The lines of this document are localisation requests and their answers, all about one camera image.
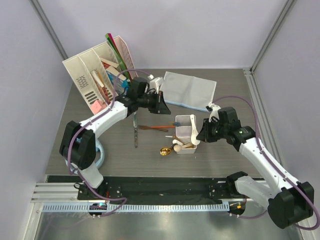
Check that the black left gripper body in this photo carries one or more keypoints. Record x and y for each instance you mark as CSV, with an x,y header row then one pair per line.
x,y
152,102

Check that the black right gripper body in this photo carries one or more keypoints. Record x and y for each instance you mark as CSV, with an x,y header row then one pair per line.
x,y
214,130

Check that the silver table knife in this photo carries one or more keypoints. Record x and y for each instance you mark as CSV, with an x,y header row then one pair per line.
x,y
135,126

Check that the white utensil container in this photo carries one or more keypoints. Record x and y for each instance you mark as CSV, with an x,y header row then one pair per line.
x,y
183,132

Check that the beige wooden spoon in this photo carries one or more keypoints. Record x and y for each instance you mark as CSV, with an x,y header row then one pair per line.
x,y
177,148

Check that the white ceramic spoon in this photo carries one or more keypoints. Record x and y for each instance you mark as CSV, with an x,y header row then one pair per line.
x,y
194,132
174,141

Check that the grey cloth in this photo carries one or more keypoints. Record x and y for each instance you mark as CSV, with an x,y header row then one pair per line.
x,y
188,91

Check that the white desktop file organizer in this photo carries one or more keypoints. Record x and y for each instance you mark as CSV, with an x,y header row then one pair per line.
x,y
98,58

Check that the orange plastic utensil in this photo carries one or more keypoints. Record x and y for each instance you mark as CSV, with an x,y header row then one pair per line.
x,y
163,127

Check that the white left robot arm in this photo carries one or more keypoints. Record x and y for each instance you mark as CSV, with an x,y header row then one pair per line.
x,y
78,145

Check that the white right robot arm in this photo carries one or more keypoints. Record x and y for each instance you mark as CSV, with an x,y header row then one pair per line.
x,y
286,200

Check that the blue plastic fork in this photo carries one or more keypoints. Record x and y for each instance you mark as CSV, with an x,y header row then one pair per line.
x,y
175,124

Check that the blue illustrated book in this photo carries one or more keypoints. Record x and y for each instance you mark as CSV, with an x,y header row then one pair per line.
x,y
122,84

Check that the green plastic folder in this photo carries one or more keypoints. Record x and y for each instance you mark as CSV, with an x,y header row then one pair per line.
x,y
121,51

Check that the red striped book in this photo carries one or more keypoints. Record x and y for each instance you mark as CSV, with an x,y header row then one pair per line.
x,y
106,94

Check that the pink box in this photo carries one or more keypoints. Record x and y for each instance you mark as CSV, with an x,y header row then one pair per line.
x,y
97,106

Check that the light blue headphones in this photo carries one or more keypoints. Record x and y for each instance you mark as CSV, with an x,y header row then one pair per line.
x,y
99,160

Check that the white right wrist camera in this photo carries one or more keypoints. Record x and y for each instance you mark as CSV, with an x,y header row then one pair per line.
x,y
213,110

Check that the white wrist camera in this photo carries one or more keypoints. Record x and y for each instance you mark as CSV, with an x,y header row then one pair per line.
x,y
155,83
213,110

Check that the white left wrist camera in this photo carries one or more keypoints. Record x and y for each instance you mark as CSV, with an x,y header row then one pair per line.
x,y
155,83

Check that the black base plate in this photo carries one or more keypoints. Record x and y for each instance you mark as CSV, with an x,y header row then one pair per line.
x,y
161,189

